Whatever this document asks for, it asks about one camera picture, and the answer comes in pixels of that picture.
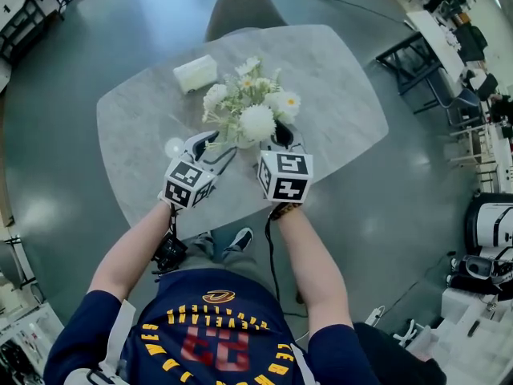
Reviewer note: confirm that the white and black robot base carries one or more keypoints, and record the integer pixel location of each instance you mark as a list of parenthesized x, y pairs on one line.
[(491, 229)]

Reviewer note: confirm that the white table with black frame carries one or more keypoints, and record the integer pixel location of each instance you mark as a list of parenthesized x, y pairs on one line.
[(437, 38)]

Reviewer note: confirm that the grey dining chair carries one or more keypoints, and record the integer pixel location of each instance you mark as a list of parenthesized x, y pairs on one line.
[(244, 12)]

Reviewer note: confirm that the bunch of white flowers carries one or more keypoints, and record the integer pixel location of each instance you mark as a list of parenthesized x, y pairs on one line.
[(256, 122)]

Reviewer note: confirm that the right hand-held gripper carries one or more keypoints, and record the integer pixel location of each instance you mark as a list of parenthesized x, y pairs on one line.
[(286, 179)]

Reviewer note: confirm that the person's left forearm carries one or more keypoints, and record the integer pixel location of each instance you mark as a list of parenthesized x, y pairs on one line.
[(128, 255)]

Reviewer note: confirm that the person's right forearm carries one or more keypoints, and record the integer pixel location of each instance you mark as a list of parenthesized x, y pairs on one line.
[(316, 275)]

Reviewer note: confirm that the grey marble table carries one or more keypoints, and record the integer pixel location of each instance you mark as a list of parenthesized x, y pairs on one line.
[(328, 74)]

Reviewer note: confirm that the person's right shoe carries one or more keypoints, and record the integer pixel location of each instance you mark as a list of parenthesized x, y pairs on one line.
[(241, 239)]

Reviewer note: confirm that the blue chair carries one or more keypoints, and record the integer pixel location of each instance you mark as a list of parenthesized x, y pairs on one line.
[(459, 102)]

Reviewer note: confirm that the black office chair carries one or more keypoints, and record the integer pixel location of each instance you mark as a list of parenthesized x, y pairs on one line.
[(472, 42)]

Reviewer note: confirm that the person's navy printed shirt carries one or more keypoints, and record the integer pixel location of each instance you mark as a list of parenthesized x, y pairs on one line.
[(216, 335)]

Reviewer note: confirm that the person's grey trousers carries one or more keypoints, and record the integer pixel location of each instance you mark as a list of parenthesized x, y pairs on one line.
[(212, 259)]

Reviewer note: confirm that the black hanging controller box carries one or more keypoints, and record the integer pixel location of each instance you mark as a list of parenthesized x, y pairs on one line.
[(169, 253)]

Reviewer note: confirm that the black shelf unit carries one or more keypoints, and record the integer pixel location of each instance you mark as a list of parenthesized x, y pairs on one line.
[(18, 30)]

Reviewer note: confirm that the person's left shoe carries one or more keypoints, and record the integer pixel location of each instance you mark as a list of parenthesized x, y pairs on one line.
[(204, 237)]

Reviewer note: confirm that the white office chair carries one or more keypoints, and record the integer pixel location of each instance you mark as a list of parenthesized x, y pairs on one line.
[(406, 331)]

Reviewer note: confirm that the person's shoe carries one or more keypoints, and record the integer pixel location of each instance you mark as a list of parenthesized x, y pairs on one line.
[(204, 237), (241, 239)]

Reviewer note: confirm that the white cluttered desk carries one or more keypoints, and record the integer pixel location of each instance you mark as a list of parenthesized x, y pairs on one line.
[(30, 335)]

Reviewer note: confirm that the grey chair with black frame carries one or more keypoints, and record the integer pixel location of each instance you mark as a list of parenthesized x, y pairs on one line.
[(14, 263)]

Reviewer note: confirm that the white power strip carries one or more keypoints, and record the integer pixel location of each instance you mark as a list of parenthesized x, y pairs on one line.
[(374, 316)]

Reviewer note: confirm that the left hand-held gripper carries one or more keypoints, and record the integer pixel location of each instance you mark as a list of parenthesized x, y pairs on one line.
[(188, 183)]

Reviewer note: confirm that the white tissue box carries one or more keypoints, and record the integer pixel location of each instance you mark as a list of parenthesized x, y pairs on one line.
[(194, 74)]

